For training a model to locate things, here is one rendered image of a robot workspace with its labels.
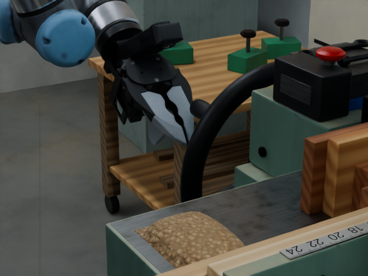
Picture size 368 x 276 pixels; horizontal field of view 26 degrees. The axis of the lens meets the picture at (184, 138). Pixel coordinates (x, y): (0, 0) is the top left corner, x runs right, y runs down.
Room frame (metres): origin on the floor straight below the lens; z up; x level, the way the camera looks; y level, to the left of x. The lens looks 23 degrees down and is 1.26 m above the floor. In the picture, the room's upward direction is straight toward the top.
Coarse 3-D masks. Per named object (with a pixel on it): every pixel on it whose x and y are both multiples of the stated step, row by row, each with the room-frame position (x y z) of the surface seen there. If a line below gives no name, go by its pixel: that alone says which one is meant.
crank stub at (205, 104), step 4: (196, 100) 0.97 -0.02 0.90; (200, 100) 0.97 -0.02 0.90; (192, 104) 0.97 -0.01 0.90; (196, 104) 0.96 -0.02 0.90; (200, 104) 0.96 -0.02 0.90; (204, 104) 0.96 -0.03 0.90; (208, 104) 0.96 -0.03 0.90; (192, 108) 0.97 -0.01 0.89; (196, 108) 0.96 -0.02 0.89; (200, 108) 0.95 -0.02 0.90; (204, 108) 0.95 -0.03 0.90; (192, 112) 0.97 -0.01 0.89; (196, 112) 0.96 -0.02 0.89; (200, 112) 0.95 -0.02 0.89; (204, 112) 0.95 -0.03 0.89; (196, 116) 0.96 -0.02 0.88; (200, 116) 0.95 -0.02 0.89
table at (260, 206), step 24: (240, 168) 0.83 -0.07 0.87; (240, 192) 0.71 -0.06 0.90; (264, 192) 0.71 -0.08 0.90; (288, 192) 0.71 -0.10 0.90; (144, 216) 0.66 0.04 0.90; (168, 216) 0.66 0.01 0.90; (216, 216) 0.66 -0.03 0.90; (240, 216) 0.66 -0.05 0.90; (264, 216) 0.66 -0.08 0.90; (288, 216) 0.66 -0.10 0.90; (312, 216) 0.66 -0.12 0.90; (120, 240) 0.62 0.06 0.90; (144, 240) 0.61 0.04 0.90; (120, 264) 0.62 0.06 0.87; (144, 264) 0.58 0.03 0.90; (168, 264) 0.57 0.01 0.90
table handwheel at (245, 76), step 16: (272, 64) 0.96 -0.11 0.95; (240, 80) 0.93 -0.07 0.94; (256, 80) 0.93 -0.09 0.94; (272, 80) 0.95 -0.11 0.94; (224, 96) 0.92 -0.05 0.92; (240, 96) 0.92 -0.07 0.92; (208, 112) 0.91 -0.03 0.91; (224, 112) 0.91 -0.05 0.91; (208, 128) 0.90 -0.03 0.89; (192, 144) 0.90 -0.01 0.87; (208, 144) 0.90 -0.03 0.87; (192, 160) 0.89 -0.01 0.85; (192, 176) 0.89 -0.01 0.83; (192, 192) 0.89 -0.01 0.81
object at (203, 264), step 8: (344, 216) 0.59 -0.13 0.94; (352, 216) 0.59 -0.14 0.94; (320, 224) 0.57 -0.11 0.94; (328, 224) 0.57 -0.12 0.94; (288, 232) 0.56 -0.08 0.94; (296, 232) 0.56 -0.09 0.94; (304, 232) 0.56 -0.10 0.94; (264, 240) 0.55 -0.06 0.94; (272, 240) 0.55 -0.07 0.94; (280, 240) 0.55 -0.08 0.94; (240, 248) 0.54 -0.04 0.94; (248, 248) 0.54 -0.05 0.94; (256, 248) 0.54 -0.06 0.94; (216, 256) 0.52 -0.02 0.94; (224, 256) 0.52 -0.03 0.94; (192, 264) 0.51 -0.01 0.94; (200, 264) 0.51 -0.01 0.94; (168, 272) 0.50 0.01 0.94; (176, 272) 0.50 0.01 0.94; (184, 272) 0.50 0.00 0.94; (192, 272) 0.50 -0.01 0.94; (200, 272) 0.50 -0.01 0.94
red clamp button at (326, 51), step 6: (324, 48) 0.79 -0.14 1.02; (330, 48) 0.79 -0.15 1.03; (336, 48) 0.79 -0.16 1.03; (318, 54) 0.78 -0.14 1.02; (324, 54) 0.78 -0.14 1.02; (330, 54) 0.77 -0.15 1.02; (336, 54) 0.77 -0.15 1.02; (342, 54) 0.78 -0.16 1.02; (324, 60) 0.78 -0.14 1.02; (330, 60) 0.78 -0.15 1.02; (336, 60) 0.78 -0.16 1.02
